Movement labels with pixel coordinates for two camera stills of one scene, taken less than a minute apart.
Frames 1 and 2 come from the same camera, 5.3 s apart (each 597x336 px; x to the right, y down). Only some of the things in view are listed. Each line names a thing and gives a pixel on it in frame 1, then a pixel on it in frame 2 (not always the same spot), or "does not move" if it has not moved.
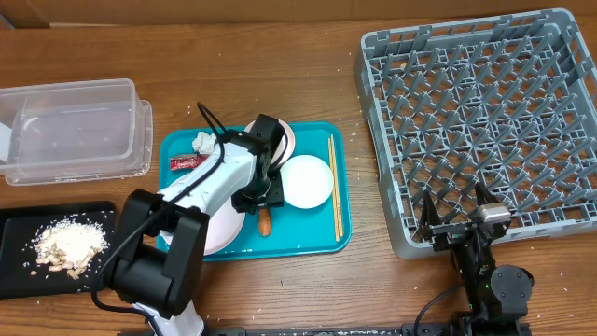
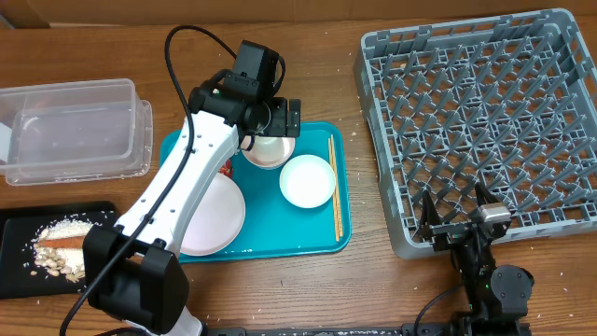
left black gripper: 274,198 to 278,125
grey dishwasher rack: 506,102 does not move
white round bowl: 307,180 does not move
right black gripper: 447,232 does not move
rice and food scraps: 69,245 does not move
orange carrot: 265,223 to 74,243
